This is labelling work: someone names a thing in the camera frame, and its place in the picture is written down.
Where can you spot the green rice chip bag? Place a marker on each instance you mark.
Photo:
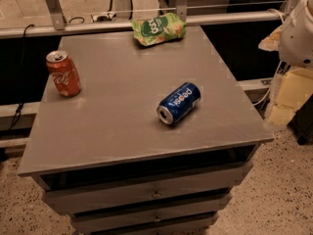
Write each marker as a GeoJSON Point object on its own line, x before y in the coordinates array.
{"type": "Point", "coordinates": [159, 29]}

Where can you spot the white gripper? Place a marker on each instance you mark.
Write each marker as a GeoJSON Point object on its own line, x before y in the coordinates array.
{"type": "Point", "coordinates": [297, 39]}

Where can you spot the metal railing frame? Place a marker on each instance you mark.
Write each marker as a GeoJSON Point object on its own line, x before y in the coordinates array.
{"type": "Point", "coordinates": [32, 18]}

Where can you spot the red coke can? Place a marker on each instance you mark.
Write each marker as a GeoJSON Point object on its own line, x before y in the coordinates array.
{"type": "Point", "coordinates": [64, 73]}

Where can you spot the blue pepsi can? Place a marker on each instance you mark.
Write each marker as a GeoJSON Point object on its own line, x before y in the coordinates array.
{"type": "Point", "coordinates": [178, 103]}

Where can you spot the white power strip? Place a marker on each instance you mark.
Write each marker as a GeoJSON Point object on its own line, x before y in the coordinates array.
{"type": "Point", "coordinates": [104, 17]}

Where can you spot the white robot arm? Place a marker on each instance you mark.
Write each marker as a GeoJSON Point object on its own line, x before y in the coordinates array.
{"type": "Point", "coordinates": [293, 40]}

